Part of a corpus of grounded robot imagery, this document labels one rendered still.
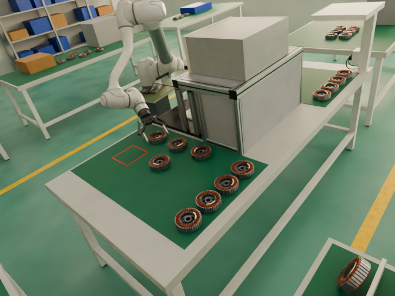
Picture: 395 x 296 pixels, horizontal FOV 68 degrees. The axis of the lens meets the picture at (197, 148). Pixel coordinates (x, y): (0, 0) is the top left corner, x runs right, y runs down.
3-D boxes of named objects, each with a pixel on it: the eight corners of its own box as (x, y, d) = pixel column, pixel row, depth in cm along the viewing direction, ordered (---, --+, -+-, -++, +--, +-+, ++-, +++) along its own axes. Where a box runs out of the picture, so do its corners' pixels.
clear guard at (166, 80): (149, 90, 185) (147, 81, 182) (176, 76, 199) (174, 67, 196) (186, 98, 165) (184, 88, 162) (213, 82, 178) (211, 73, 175)
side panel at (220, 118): (203, 141, 172) (194, 91, 155) (206, 139, 174) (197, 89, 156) (241, 155, 155) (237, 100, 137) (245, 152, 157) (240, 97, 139)
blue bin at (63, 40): (52, 51, 722) (47, 39, 706) (63, 47, 739) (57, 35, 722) (60, 51, 697) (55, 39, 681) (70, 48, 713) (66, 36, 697)
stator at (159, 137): (147, 139, 185) (145, 134, 183) (163, 133, 189) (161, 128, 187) (153, 147, 176) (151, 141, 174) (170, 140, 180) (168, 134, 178)
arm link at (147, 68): (143, 81, 263) (136, 57, 251) (162, 78, 261) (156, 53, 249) (139, 87, 249) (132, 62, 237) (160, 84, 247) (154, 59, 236)
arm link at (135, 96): (143, 112, 199) (126, 113, 190) (134, 96, 205) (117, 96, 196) (149, 100, 192) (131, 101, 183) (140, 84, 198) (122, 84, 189)
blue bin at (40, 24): (27, 34, 674) (22, 21, 659) (45, 29, 698) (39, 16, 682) (34, 34, 648) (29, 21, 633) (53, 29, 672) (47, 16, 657)
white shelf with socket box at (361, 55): (307, 79, 223) (310, 15, 198) (327, 63, 244) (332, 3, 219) (356, 86, 201) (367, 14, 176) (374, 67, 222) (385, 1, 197)
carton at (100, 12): (92, 16, 771) (89, 8, 761) (105, 12, 794) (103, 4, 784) (100, 16, 746) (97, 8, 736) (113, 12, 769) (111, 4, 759)
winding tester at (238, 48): (188, 73, 167) (181, 36, 156) (233, 49, 191) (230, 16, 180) (245, 81, 142) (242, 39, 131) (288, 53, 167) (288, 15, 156)
